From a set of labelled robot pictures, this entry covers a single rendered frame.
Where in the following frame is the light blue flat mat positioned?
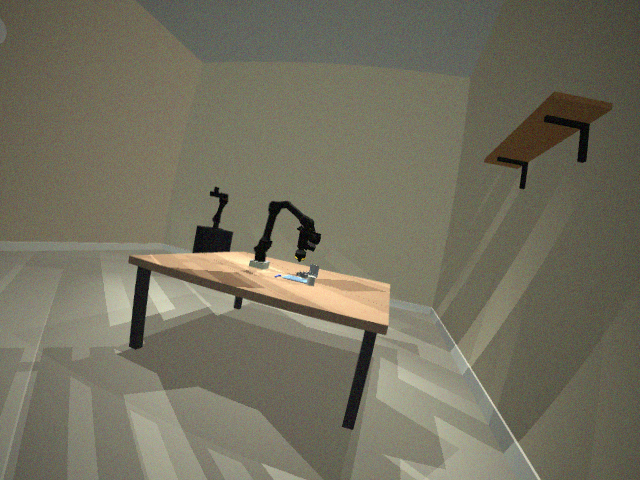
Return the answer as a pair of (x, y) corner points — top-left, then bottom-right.
(281, 275), (307, 284)

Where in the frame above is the white dish rack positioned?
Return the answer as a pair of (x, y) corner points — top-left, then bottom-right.
(296, 264), (320, 278)

